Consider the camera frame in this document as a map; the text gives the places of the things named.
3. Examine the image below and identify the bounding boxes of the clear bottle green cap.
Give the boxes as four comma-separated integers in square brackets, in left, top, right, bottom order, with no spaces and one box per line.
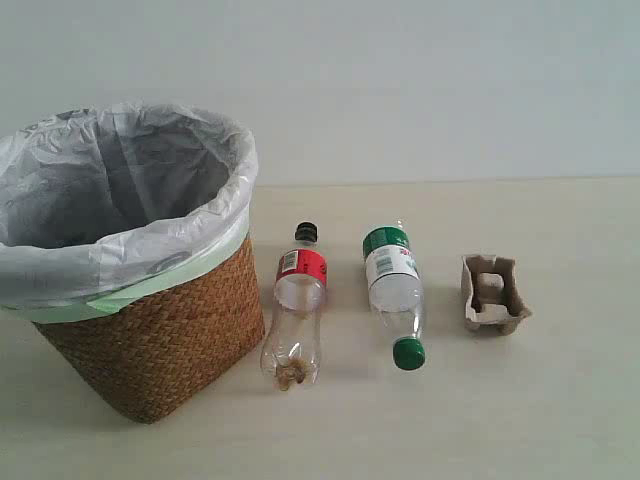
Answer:
[362,221,427,371]

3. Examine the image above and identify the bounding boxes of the clear bottle red label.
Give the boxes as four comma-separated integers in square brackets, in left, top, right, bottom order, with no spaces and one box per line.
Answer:
[260,221,328,392]

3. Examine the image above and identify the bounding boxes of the grey cardboard egg carton piece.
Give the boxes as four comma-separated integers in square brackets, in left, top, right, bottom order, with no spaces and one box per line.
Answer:
[461,254,533,336]

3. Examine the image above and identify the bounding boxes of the brown woven wicker basket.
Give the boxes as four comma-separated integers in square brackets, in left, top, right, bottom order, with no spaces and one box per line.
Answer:
[35,238,265,424]

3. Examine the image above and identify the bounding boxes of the white plastic trash bag liner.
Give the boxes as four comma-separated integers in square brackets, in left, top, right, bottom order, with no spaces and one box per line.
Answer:
[1,103,259,323]

